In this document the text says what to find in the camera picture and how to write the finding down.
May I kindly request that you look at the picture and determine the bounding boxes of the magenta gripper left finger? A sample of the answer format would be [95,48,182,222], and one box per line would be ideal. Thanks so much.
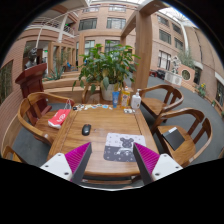
[41,142,92,184]

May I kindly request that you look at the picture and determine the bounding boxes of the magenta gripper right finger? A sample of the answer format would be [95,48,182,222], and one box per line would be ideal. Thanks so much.
[133,143,182,185]

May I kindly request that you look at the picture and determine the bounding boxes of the grey bear mouse pad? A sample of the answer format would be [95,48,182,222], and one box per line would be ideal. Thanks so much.
[104,133,146,162]

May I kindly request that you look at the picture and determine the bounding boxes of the black computer mouse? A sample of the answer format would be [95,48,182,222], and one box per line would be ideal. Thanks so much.
[82,124,91,136]

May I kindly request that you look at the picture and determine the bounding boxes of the black notebook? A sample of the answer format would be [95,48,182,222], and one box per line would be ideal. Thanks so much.
[162,127,185,150]

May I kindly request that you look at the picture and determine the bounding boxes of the right near wooden chair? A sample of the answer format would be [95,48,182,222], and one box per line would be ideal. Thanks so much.
[151,108,212,167]

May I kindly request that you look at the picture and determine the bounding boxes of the wooden chair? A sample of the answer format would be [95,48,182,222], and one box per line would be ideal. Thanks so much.
[139,84,184,118]
[151,108,212,167]
[17,92,75,145]
[82,83,101,104]

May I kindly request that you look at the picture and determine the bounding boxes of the red paper bag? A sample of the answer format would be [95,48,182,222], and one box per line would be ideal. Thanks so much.
[48,100,72,129]

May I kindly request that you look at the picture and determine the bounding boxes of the small items on table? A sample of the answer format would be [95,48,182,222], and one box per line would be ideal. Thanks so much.
[73,104,113,111]

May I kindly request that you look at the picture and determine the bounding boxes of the left near wooden chair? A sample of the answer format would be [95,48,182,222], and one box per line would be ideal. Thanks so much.
[17,92,75,145]

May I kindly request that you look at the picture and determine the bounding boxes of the white pump bottle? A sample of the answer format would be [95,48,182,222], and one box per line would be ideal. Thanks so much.
[131,90,141,109]

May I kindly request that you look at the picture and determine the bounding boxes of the right far wooden chair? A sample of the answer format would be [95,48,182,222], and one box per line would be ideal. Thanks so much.
[139,84,184,118]

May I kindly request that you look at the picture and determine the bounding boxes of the yellow bottle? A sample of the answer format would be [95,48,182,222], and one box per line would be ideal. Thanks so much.
[121,87,130,108]

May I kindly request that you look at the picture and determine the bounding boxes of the blue tube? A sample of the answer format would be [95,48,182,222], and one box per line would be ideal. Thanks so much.
[112,91,119,108]

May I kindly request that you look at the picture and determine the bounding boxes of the dark red wooden lectern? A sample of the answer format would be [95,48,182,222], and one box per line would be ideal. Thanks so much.
[15,63,52,125]

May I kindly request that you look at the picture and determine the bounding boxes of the green potted plant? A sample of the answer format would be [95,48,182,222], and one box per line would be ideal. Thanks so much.
[78,44,139,103]

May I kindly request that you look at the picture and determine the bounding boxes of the dark bust statue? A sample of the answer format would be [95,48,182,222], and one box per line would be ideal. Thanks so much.
[25,48,37,69]

